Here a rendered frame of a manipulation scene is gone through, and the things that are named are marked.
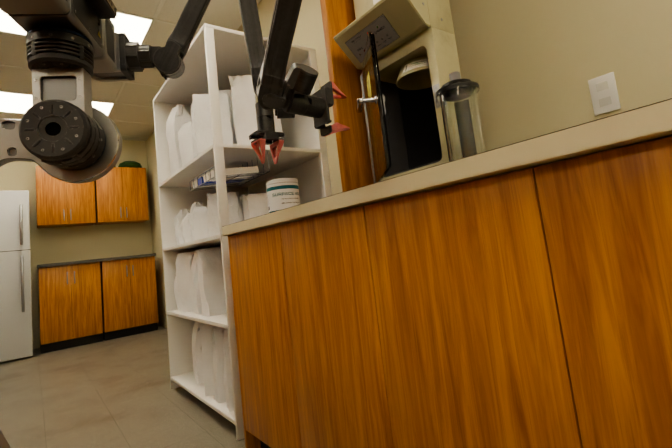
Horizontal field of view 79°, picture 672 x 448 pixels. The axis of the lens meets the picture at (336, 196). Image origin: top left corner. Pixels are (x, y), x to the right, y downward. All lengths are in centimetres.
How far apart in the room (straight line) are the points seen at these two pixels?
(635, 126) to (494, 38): 109
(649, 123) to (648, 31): 83
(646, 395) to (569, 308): 14
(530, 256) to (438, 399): 39
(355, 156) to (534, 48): 71
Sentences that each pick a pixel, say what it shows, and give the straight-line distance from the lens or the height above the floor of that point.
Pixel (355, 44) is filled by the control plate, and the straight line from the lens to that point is 146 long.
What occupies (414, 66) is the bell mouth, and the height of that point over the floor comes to 134.
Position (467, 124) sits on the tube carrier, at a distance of 106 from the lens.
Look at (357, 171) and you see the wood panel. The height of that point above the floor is 105.
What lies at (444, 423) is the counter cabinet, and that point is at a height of 41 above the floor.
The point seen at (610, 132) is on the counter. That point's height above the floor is 92.
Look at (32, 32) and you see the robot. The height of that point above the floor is 136.
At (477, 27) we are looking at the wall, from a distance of 178.
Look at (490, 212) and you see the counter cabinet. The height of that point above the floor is 83.
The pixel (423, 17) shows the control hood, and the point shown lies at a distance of 132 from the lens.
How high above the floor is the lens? 80
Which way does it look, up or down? 7 degrees up
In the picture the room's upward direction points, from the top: 7 degrees counter-clockwise
